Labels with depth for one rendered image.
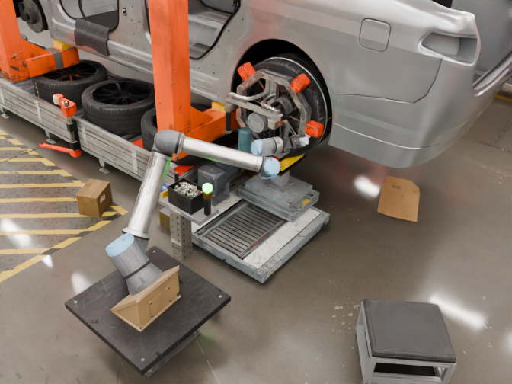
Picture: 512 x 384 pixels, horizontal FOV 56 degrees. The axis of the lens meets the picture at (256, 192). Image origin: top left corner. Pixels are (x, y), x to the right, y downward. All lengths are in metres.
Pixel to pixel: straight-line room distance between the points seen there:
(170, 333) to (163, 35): 1.64
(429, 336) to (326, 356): 0.57
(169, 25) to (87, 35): 1.69
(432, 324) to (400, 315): 0.16
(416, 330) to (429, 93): 1.21
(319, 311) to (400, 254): 0.82
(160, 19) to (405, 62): 1.36
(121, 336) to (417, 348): 1.40
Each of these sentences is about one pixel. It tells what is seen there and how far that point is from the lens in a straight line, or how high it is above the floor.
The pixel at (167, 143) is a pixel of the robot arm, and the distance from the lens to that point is 2.50.
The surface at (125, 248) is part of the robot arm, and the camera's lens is 2.45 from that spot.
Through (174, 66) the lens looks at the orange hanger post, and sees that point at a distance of 2.99.
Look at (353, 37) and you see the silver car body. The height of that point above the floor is 1.43.
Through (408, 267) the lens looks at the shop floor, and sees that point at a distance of 3.44.
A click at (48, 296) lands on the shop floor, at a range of 3.19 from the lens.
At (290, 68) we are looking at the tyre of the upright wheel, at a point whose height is 1.16.
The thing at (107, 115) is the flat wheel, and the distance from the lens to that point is 4.10.
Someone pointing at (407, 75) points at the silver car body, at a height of 1.31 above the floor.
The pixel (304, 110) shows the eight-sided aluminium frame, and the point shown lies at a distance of 2.96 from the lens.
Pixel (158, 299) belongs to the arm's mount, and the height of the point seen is 0.42.
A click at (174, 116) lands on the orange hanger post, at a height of 0.84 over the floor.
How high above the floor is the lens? 2.20
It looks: 35 degrees down
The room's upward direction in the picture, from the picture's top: 4 degrees clockwise
